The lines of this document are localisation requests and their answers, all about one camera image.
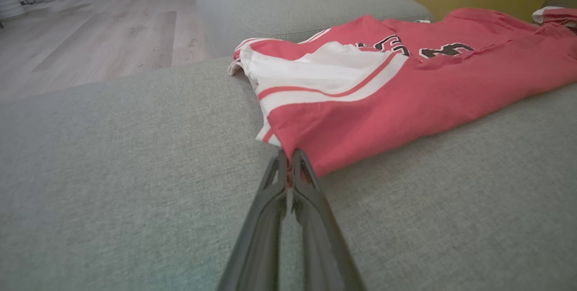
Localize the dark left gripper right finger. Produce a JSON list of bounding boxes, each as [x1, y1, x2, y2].
[[288, 149, 365, 291]]

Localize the grey sofa chaise section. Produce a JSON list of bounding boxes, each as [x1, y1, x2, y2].
[[195, 0, 434, 58]]

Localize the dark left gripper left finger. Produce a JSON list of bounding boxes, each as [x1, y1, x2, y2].
[[217, 150, 289, 291]]

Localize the red and white jersey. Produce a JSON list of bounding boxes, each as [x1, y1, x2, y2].
[[227, 8, 577, 178]]

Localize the red shorts white stripe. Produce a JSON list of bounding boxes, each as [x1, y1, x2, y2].
[[531, 6, 577, 30]]

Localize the grey fabric sofa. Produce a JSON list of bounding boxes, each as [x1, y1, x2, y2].
[[0, 55, 577, 291]]

